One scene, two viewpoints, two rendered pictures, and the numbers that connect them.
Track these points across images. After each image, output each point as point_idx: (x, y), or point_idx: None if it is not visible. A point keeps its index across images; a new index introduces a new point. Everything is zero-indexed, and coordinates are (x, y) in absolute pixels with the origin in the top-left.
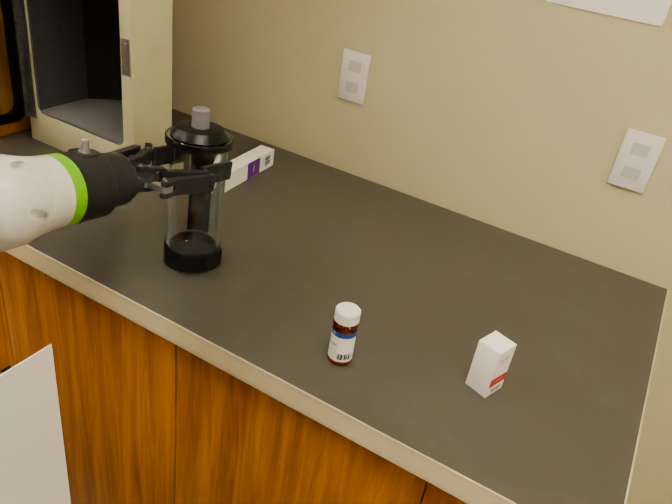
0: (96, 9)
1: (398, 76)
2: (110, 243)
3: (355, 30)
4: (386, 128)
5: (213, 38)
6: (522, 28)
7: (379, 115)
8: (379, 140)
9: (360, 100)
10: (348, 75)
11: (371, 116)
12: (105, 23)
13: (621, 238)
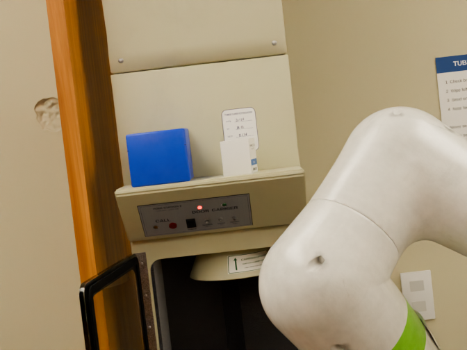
0: (179, 320)
1: (462, 278)
2: None
3: (406, 253)
4: (465, 331)
5: None
6: None
7: (454, 321)
8: (461, 346)
9: (431, 315)
10: (412, 296)
11: (446, 326)
12: (187, 332)
13: None
